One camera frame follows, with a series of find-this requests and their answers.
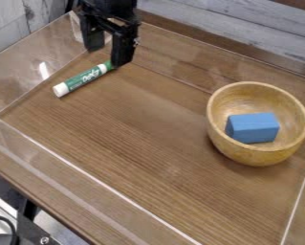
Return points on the clear acrylic corner bracket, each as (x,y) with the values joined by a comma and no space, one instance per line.
(75,23)

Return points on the black metal table frame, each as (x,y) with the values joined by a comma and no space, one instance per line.
(27,233)

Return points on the brown wooden bowl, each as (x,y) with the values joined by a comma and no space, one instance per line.
(255,97)

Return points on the blue rectangular block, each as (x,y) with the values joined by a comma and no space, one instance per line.
(252,128)

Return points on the green Expo marker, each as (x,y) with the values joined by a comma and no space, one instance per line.
(72,83)

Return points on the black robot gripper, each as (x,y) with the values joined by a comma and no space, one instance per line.
(111,16)

